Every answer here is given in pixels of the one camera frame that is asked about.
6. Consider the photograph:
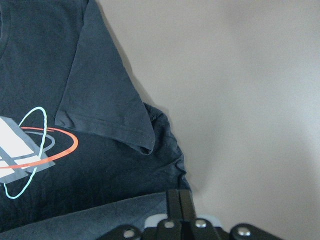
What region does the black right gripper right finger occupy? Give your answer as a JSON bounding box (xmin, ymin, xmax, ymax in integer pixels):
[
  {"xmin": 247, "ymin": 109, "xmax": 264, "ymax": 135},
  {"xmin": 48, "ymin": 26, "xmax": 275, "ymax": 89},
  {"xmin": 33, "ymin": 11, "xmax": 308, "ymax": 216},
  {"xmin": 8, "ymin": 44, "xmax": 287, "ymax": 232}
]
[{"xmin": 179, "ymin": 189, "xmax": 197, "ymax": 222}]

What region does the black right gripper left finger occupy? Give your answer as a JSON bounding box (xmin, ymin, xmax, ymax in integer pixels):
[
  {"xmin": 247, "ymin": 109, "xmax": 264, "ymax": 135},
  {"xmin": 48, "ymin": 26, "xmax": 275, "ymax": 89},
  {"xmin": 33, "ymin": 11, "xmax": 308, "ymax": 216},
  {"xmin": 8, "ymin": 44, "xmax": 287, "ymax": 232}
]
[{"xmin": 166, "ymin": 189, "xmax": 182, "ymax": 221}]

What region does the black printed t-shirt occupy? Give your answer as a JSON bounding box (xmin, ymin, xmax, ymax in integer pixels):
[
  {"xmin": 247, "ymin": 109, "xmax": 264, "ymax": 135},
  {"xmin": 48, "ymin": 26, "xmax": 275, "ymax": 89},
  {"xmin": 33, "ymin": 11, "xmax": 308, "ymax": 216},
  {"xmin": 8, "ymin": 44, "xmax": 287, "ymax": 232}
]
[{"xmin": 0, "ymin": 0, "xmax": 189, "ymax": 240}]

